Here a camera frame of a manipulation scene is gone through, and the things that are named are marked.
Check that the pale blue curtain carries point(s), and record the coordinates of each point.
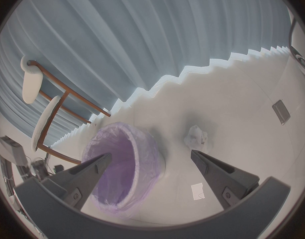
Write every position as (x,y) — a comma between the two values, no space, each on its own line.
(130,38)

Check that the crumpled white paper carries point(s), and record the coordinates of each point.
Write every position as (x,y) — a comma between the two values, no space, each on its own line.
(196,136)

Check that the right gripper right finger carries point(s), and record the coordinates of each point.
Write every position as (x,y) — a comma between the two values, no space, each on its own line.
(224,180)

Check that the white cushioned wooden chair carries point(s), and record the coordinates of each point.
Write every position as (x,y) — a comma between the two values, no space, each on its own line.
(31,83)

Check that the white trash bin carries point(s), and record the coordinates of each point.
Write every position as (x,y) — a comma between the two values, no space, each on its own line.
(162,165)

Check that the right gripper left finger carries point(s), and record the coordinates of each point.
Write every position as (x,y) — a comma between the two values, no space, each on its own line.
(75,183)

